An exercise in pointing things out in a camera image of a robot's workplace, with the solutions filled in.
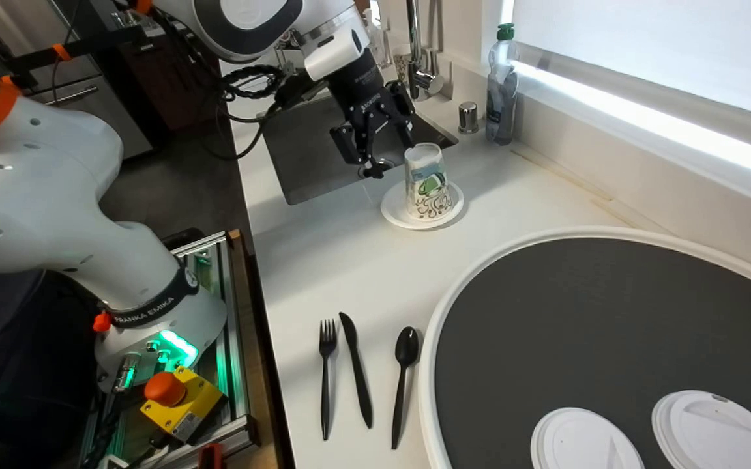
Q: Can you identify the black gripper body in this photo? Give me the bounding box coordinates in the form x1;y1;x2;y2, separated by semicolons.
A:
326;51;415;169

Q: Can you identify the white paper plate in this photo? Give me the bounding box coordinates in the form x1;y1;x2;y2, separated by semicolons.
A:
378;177;467;236

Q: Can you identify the patterned paper cup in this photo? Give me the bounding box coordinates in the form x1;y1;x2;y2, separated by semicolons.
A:
402;142;450;221

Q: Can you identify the white plastic cup lid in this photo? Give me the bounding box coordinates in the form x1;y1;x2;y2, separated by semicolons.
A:
527;404;647;469
649;389;751;469

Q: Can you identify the chrome kitchen faucet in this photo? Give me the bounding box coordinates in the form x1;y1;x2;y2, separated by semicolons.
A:
404;0;456;104

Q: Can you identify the small metal cylinder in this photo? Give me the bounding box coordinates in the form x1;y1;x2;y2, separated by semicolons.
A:
456;102;482;138

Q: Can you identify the stainless steel sink basin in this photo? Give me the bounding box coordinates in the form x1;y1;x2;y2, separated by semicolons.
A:
258;86;462;208

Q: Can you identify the green-capped plastic water bottle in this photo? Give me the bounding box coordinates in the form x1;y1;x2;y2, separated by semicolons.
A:
482;22;527;147

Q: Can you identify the dark wooden cabinet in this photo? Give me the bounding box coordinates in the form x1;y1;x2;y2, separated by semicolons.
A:
113;23;228;135

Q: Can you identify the black plastic knife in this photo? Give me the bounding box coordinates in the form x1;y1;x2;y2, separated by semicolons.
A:
335;311;374;431

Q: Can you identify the black plastic spoon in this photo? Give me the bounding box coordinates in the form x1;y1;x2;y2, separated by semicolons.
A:
387;323;422;453

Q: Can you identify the black plastic fork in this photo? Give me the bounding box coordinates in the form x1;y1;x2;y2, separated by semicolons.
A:
314;319;340;444

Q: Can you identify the glass-sided wooden robot stand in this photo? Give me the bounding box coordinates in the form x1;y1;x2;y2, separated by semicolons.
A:
163;227;263;453

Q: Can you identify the white window blind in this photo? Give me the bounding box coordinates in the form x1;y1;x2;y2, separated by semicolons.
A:
510;0;751;126

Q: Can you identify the stainless steel appliance front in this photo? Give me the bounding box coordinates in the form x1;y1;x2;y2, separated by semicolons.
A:
13;53;157;165

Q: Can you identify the round black white-rimmed tray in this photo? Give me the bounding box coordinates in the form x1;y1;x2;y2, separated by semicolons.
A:
415;227;751;469

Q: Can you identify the yellow emergency stop box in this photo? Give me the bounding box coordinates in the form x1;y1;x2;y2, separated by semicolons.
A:
137;369;226;435

